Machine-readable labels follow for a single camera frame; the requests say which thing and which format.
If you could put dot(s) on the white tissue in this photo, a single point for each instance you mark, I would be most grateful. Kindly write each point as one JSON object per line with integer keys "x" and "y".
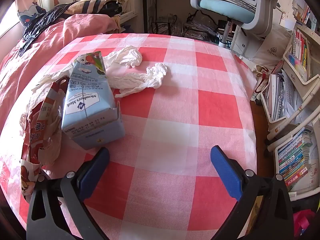
{"x": 155, "y": 76}
{"x": 130, "y": 57}

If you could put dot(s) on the red and white paper wrapper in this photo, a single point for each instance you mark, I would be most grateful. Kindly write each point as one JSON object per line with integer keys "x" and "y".
{"x": 31, "y": 132}

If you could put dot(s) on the pink duvet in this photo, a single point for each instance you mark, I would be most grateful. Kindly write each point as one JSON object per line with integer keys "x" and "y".
{"x": 30, "y": 55}

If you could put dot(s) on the white book trolley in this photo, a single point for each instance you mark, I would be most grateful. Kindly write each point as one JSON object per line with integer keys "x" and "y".
{"x": 293, "y": 72}
{"x": 272, "y": 131}

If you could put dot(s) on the white tote bag tree print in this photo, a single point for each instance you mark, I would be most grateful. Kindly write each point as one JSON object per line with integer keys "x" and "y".
{"x": 272, "y": 47}

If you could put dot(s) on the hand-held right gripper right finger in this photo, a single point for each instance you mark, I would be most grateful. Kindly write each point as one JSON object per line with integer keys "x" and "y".
{"x": 225, "y": 170}

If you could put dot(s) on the cartoon print pillow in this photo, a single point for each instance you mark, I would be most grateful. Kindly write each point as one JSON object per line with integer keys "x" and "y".
{"x": 30, "y": 13}

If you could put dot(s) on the bag of newspapers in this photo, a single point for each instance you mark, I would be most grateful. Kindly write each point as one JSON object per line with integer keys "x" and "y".
{"x": 200, "y": 28}

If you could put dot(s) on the grey blue office chair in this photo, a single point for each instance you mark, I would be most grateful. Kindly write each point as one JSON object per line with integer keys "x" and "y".
{"x": 225, "y": 7}

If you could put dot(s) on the blue milk carton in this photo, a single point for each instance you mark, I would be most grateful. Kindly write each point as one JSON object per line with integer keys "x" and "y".
{"x": 87, "y": 105}

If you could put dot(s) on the beige dark-striped cloth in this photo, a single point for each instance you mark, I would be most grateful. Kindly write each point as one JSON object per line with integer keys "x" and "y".
{"x": 100, "y": 5}

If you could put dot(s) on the red white checked tablecloth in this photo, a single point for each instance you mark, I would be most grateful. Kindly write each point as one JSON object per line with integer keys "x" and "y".
{"x": 175, "y": 130}

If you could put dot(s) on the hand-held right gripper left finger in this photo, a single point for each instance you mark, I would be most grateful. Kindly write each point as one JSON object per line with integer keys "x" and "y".
{"x": 93, "y": 170}

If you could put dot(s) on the stack of papers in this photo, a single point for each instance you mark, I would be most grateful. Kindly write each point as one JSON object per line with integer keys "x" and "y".
{"x": 277, "y": 97}

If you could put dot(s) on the magenta bag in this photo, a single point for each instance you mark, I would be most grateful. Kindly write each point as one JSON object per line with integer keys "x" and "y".
{"x": 303, "y": 222}

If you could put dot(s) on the row of colourful books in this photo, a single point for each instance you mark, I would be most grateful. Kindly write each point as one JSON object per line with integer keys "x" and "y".
{"x": 292, "y": 162}

